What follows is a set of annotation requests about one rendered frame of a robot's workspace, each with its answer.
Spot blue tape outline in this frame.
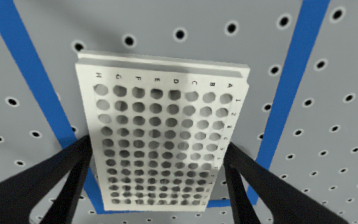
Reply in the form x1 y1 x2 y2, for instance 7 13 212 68
0 0 330 215

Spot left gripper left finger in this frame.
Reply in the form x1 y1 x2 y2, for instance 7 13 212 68
0 135 93 224

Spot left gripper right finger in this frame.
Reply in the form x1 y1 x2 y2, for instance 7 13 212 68
223 142 349 224

